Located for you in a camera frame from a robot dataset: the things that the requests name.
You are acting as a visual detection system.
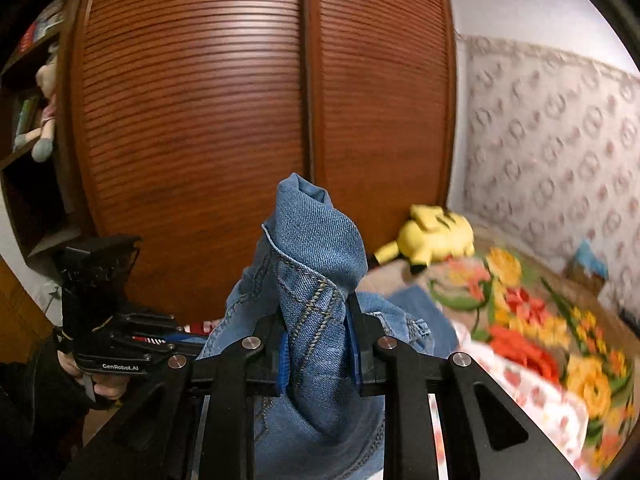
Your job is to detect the person's left forearm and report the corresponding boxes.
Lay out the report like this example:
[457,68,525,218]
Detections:
[0,345,96,480]

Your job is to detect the soft rag doll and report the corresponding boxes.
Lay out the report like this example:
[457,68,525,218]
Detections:
[15,55,58,163]

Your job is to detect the yellow plush toy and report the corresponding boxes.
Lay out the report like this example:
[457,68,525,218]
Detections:
[375,204,476,276]

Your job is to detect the blue denim pants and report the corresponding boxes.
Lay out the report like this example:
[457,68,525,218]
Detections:
[197,172,461,480]

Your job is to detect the brown floral blanket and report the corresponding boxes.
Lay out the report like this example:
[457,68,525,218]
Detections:
[360,225,640,471]

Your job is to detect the small box with blue top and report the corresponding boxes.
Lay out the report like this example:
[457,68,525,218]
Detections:
[565,240,611,296]

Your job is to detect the person's left hand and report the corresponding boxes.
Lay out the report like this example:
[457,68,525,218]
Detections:
[56,352,126,408]

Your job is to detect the circle patterned sheer curtain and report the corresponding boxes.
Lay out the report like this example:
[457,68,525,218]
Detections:
[462,35,640,321]

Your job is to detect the row of books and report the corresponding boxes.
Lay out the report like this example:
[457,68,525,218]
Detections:
[20,7,66,53]

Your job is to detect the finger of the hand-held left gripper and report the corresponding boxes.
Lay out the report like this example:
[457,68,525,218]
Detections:
[120,312,208,361]

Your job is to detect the wooden louvered wardrobe door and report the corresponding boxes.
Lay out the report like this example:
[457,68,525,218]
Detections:
[70,0,313,321]
[305,0,458,271]

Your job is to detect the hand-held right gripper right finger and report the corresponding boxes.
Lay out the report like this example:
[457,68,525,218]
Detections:
[345,292,583,480]

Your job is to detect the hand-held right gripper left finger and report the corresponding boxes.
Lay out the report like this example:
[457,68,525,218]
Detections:
[57,312,291,480]

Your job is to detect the bed with floral sheet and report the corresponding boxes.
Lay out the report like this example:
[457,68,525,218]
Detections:
[430,325,591,480]

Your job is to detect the dark wooden bookshelf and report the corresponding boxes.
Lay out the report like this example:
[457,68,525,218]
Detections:
[0,0,91,261]

